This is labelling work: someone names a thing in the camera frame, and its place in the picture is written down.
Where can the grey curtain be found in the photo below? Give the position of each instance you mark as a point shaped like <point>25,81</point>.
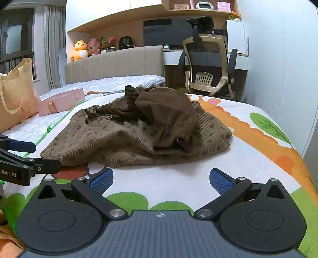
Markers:
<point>54,49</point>

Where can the pink book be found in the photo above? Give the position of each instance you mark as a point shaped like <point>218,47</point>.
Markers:
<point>192,4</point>

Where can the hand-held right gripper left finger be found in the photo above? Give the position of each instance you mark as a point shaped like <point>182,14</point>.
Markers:
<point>103,180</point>

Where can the pink gift box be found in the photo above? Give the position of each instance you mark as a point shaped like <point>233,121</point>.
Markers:
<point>225,6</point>

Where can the beige mesh office chair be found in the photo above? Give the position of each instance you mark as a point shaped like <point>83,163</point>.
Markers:
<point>206,57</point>

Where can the wooden wall shelf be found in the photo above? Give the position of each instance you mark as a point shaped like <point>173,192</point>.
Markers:
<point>213,11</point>

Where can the cartoon printed bed mat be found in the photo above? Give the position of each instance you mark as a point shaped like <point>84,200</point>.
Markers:
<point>248,153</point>

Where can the white cabinet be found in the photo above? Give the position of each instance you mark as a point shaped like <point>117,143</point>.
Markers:
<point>236,37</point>

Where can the potted plant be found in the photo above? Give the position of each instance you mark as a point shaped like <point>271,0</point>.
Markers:
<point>109,42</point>

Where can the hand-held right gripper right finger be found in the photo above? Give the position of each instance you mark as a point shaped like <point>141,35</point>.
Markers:
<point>220,182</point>

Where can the orange cloth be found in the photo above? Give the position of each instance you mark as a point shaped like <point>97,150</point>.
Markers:
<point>7,235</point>

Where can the pink flat box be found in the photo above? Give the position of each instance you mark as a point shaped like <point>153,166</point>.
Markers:
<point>64,101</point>

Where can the beige bed headboard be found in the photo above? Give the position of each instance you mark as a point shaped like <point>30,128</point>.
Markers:
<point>111,64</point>

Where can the beige tote bag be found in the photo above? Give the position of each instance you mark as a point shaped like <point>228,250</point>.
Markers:
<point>15,99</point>

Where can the white alarm clock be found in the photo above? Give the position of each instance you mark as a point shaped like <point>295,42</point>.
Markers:
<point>203,5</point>

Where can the photo frame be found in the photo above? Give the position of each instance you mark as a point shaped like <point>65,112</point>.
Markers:
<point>180,6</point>

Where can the white quilted pillow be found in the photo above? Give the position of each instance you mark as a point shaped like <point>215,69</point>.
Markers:
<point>104,83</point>

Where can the yellow duck plush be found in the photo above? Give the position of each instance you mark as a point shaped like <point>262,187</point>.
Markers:
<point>80,49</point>

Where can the white desk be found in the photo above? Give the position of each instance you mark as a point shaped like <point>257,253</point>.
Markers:
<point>171,58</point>

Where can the window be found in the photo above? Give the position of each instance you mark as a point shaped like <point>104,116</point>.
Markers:
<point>15,37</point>

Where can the orange flowers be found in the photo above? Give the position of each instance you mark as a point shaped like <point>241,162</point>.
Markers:
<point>234,16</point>

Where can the black monitor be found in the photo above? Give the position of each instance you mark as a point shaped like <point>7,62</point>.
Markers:
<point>166,32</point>

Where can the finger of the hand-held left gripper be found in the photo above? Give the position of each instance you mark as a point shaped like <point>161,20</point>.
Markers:
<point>44,166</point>
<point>23,146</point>

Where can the black speaker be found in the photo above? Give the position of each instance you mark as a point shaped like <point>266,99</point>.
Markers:
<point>126,42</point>

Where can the pink plush toy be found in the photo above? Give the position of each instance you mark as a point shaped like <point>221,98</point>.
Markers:
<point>94,47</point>

